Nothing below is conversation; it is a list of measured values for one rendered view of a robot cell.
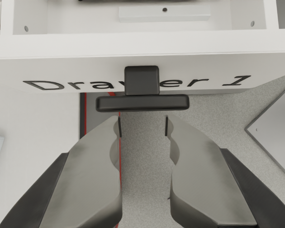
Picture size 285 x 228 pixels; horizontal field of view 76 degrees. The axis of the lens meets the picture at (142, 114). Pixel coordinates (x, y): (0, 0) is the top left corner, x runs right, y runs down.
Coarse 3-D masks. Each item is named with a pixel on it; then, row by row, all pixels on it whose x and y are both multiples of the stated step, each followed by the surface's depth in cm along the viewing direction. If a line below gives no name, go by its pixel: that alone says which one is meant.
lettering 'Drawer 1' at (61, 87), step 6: (246, 78) 19; (30, 84) 19; (54, 84) 19; (60, 84) 19; (72, 84) 19; (108, 84) 20; (162, 84) 20; (168, 84) 20; (192, 84) 21; (228, 84) 21; (234, 84) 21; (240, 84) 21
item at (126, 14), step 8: (120, 8) 22; (128, 8) 22; (136, 8) 22; (144, 8) 22; (152, 8) 22; (160, 8) 22; (168, 8) 22; (176, 8) 22; (184, 8) 22; (192, 8) 22; (200, 8) 22; (208, 8) 22; (120, 16) 21; (128, 16) 21; (136, 16) 21; (144, 16) 22; (152, 16) 22; (160, 16) 22; (168, 16) 22; (176, 16) 22; (184, 16) 22; (192, 16) 22; (200, 16) 22; (208, 16) 22
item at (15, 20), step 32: (32, 0) 19; (64, 0) 23; (96, 0) 23; (128, 0) 23; (160, 0) 23; (192, 0) 23; (224, 0) 23; (256, 0) 18; (0, 32) 16; (32, 32) 19; (64, 32) 22; (96, 32) 22; (128, 32) 22
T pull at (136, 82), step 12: (132, 72) 14; (144, 72) 14; (156, 72) 14; (132, 84) 14; (144, 84) 14; (156, 84) 14; (108, 96) 14; (120, 96) 14; (132, 96) 14; (144, 96) 14; (156, 96) 14; (168, 96) 14; (180, 96) 14; (96, 108) 14; (108, 108) 14; (120, 108) 14; (132, 108) 14; (144, 108) 14; (156, 108) 14; (168, 108) 14; (180, 108) 14
